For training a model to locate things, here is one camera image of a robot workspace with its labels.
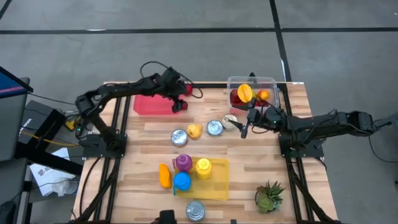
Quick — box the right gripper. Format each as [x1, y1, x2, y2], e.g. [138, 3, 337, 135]
[231, 101, 282, 139]

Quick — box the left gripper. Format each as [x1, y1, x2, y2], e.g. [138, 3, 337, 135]
[160, 67, 188, 114]

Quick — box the dark red bumpy toy fruit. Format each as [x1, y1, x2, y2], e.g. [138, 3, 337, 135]
[229, 90, 242, 105]

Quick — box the yellow orange toy starfruit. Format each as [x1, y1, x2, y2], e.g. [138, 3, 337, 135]
[238, 83, 253, 103]

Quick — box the blue-labelled tin can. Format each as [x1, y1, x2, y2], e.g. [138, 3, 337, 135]
[206, 119, 224, 137]

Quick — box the yellow plastic squeeze bottle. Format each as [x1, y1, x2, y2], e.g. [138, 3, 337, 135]
[195, 157, 213, 180]

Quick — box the purple plastic squeeze bottle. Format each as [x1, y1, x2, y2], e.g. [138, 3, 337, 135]
[172, 154, 194, 174]

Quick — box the blue plastic squeeze bottle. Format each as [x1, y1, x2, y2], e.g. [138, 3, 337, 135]
[172, 172, 192, 196]

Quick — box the red plastic tray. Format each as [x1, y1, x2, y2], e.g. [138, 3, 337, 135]
[132, 93, 187, 116]

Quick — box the yellow toy pear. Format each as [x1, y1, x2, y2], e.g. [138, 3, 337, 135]
[187, 123, 203, 139]

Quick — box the silver tin can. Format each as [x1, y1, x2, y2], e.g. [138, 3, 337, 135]
[170, 128, 189, 147]

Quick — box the clear plastic bin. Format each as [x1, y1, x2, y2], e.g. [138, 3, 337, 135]
[226, 76, 280, 114]

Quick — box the yellow translucent plastic tray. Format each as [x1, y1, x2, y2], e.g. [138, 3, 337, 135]
[175, 157, 230, 202]

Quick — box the orange elongated toy fruit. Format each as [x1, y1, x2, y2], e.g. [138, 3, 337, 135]
[159, 163, 173, 190]

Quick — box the potted succulent plant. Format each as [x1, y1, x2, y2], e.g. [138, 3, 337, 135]
[254, 179, 286, 215]

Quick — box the green-labelled tuna can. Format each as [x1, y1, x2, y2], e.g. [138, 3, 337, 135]
[185, 200, 206, 222]

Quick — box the black boxy object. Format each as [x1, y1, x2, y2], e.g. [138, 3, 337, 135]
[159, 209, 177, 224]

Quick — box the black box with white text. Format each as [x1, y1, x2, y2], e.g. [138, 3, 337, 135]
[18, 100, 68, 147]

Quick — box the white paper sheet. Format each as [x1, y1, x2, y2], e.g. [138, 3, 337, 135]
[29, 147, 77, 197]

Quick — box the computer monitor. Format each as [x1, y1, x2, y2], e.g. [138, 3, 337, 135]
[0, 65, 34, 162]

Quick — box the black computer mouse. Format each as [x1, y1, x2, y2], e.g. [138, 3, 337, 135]
[0, 200, 17, 224]

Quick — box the black aluminium rig frame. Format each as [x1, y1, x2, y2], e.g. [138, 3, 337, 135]
[73, 81, 341, 224]

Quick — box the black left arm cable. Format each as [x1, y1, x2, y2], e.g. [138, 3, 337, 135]
[139, 61, 203, 99]

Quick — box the black floor cable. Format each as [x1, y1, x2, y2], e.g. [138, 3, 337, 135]
[368, 130, 398, 164]

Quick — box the yellow cable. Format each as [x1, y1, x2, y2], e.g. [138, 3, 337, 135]
[20, 129, 80, 147]

